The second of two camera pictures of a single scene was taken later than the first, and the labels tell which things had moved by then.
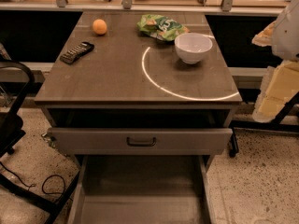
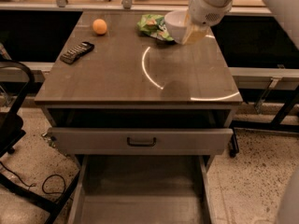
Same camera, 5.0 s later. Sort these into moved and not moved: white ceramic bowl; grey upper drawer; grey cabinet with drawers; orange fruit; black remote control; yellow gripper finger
Moved: white ceramic bowl; yellow gripper finger
Not moved: grey upper drawer; orange fruit; black remote control; grey cabinet with drawers
